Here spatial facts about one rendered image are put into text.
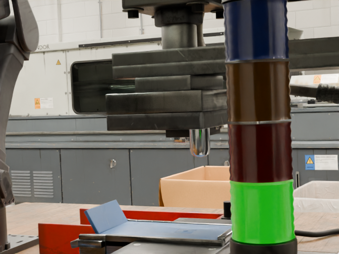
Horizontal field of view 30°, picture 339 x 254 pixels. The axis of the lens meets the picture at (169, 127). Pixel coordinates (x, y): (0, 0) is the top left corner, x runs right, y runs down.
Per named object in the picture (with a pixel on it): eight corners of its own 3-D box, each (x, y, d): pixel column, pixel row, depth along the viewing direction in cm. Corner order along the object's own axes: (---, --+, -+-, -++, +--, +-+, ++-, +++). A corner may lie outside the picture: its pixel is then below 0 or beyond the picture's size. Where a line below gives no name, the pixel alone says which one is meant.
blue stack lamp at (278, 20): (235, 63, 40) (233, 10, 40) (295, 59, 38) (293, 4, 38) (216, 61, 36) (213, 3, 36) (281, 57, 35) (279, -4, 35)
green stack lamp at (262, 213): (241, 228, 40) (239, 176, 40) (301, 231, 39) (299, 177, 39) (223, 241, 37) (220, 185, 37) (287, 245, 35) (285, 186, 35)
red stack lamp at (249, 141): (239, 173, 40) (237, 121, 40) (299, 174, 39) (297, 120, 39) (220, 182, 37) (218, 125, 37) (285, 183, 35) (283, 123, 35)
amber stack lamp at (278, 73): (237, 118, 40) (235, 65, 40) (297, 117, 39) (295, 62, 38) (218, 122, 37) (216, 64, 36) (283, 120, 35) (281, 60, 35)
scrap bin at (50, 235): (82, 244, 103) (80, 207, 103) (229, 253, 93) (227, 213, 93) (39, 263, 92) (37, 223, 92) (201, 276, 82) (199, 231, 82)
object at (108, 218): (114, 224, 76) (113, 199, 76) (237, 229, 70) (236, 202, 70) (85, 237, 70) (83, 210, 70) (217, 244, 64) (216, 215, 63)
